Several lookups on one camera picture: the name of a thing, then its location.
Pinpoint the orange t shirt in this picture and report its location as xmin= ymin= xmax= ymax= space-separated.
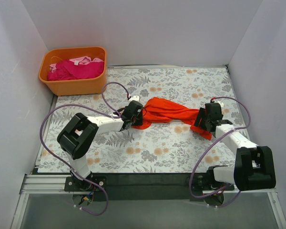
xmin=134 ymin=97 xmax=212 ymax=140

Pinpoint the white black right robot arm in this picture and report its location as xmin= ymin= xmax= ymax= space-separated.
xmin=193 ymin=102 xmax=276 ymax=191

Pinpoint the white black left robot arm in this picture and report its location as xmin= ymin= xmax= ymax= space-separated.
xmin=57 ymin=100 xmax=143 ymax=191

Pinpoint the floral patterned table mat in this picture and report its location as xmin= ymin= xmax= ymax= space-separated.
xmin=37 ymin=68 xmax=244 ymax=173

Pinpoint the orange plastic bin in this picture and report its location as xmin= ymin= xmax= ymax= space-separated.
xmin=39 ymin=46 xmax=107 ymax=96

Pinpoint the light pink t shirt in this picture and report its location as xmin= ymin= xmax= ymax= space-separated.
xmin=50 ymin=56 xmax=103 ymax=72

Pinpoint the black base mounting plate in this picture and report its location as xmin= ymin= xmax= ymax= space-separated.
xmin=64 ymin=173 xmax=226 ymax=201

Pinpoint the magenta t shirt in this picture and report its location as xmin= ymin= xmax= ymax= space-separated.
xmin=47 ymin=60 xmax=104 ymax=81

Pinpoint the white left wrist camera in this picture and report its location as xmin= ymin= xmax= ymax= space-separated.
xmin=128 ymin=95 xmax=140 ymax=102

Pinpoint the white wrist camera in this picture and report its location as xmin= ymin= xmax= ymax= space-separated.
xmin=128 ymin=95 xmax=140 ymax=102
xmin=210 ymin=98 xmax=225 ymax=107

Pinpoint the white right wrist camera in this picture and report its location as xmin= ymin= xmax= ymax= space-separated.
xmin=210 ymin=98 xmax=225 ymax=107

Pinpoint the aluminium frame rail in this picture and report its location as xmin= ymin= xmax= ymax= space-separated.
xmin=21 ymin=174 xmax=73 ymax=194

